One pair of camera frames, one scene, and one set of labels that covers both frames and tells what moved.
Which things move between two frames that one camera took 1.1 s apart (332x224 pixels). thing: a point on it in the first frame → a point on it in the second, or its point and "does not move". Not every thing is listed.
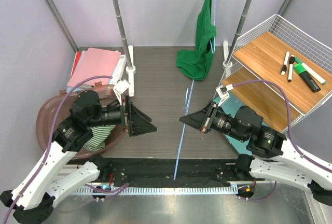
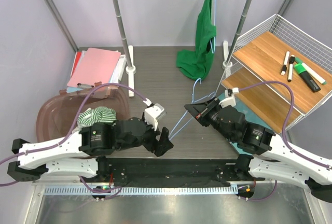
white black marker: x=286 y=63 does not move
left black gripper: x=135 y=122 → x=158 y=148
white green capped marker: x=314 y=74 does not move
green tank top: x=195 y=64 does not move
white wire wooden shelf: x=279 y=71 does not move
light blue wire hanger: x=186 y=112 → x=179 y=130
